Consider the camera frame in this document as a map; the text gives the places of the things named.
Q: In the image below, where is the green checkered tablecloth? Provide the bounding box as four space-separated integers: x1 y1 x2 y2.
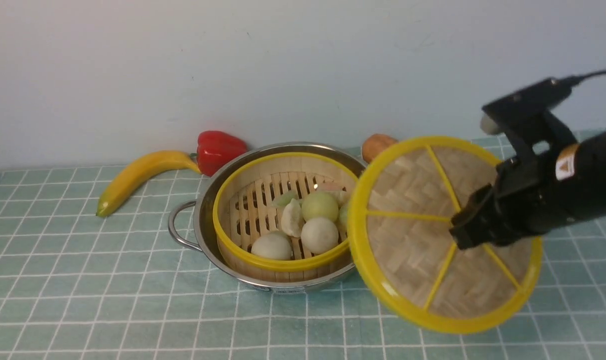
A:
0 165 606 360

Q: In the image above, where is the green steamed bun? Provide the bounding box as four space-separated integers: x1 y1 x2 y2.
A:
301 191 339 223

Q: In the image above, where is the yellow woven bamboo steamer lid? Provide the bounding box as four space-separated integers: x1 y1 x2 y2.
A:
348 136 543 334

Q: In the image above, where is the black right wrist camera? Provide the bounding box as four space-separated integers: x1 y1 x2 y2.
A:
480 76 578 162

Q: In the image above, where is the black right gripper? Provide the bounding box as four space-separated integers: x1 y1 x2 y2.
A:
449 145 583 250

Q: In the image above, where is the stainless steel pot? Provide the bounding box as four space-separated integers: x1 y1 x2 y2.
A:
168 142 365 294

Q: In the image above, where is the white dumpling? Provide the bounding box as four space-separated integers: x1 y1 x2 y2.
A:
280 199 304 239

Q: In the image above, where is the white front steamed bun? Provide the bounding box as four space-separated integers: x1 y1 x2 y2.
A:
250 231 293 261

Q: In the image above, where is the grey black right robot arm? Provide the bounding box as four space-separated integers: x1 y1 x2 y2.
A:
449 130 606 250

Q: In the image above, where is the yellow banana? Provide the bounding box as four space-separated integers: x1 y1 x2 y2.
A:
95 150 202 218

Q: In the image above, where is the yellow rimmed bamboo steamer basket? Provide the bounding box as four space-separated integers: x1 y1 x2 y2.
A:
202 145 365 283

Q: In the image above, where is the red bell pepper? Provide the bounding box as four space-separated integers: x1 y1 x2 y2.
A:
196 130 248 177

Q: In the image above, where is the white steamed bun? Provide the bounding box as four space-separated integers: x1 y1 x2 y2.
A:
250 231 293 261
300 217 339 255

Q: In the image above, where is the green dumpling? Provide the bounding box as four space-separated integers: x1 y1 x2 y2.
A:
338 202 349 230

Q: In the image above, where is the brown potato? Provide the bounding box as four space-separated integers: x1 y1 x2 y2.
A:
361 133 398 164

